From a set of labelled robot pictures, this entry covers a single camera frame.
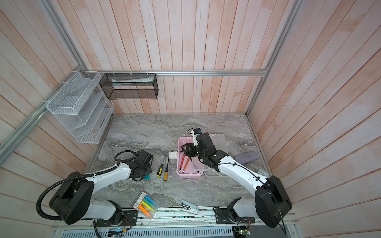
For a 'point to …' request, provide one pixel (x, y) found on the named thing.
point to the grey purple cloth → (245, 157)
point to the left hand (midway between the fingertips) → (147, 172)
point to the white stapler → (188, 207)
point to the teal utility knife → (147, 178)
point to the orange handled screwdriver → (165, 173)
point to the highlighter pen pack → (146, 205)
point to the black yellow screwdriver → (160, 169)
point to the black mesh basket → (130, 86)
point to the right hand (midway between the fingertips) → (185, 146)
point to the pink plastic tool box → (187, 166)
